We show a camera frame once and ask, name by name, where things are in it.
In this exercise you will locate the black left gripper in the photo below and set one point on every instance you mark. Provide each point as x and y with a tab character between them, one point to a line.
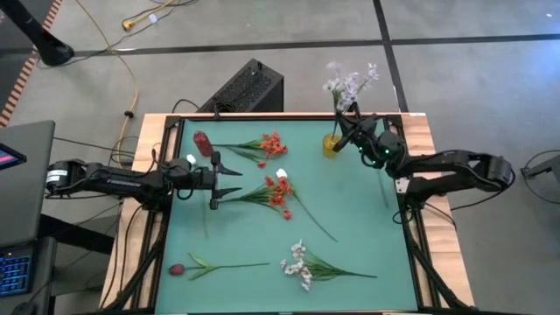
197	178

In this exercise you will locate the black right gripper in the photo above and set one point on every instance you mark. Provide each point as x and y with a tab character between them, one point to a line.
378	144

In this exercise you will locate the white artificial flower bunch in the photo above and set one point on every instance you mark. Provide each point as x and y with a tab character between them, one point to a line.
347	89
302	267

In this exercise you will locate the red artificial tulip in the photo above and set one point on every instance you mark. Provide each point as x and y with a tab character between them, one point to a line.
177	269

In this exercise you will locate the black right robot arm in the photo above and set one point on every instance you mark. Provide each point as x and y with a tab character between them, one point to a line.
459	164

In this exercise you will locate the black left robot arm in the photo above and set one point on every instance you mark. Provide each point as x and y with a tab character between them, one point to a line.
122	181

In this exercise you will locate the yellow glass vase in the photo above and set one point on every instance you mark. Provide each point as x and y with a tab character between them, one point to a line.
330	148

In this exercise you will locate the red glass vase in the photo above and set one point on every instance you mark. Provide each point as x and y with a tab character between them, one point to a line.
202	143

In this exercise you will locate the orange artificial flower bunch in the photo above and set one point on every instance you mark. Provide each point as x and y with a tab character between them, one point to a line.
271	146
275	192

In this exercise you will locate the green table mat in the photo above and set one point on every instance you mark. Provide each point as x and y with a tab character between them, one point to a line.
350	219

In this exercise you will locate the black computer case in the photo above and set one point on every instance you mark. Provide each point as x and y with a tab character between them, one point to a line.
249	87

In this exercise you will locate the grey laptop lid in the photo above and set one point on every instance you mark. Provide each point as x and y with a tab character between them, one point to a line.
26	197

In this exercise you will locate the black stand with round base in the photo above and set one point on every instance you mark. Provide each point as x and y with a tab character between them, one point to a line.
52	50

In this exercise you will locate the small lit screen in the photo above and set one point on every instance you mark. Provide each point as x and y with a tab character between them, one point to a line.
9	157

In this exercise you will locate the blue backlit keyboard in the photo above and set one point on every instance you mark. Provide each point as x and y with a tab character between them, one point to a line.
15	271

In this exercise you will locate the silver metal bracket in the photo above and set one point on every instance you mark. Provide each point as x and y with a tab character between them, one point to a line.
401	185

